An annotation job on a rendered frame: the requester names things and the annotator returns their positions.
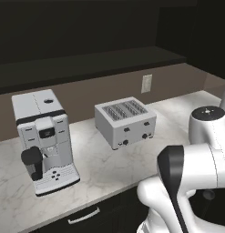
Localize white coffee machine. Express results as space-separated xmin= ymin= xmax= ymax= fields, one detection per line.
xmin=11 ymin=88 xmax=81 ymax=198

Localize dark upper cabinet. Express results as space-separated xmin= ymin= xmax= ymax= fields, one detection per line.
xmin=0 ymin=0 xmax=225 ymax=96

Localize white wall outlet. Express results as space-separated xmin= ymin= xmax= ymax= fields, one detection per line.
xmin=140 ymin=74 xmax=153 ymax=95

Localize white drawer handle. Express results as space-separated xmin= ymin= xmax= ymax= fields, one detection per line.
xmin=66 ymin=207 xmax=101 ymax=226

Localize silver four-slot toaster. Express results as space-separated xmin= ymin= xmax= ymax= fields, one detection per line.
xmin=94 ymin=96 xmax=158 ymax=151

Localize black drawer front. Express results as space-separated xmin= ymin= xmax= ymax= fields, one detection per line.
xmin=27 ymin=192 xmax=122 ymax=233

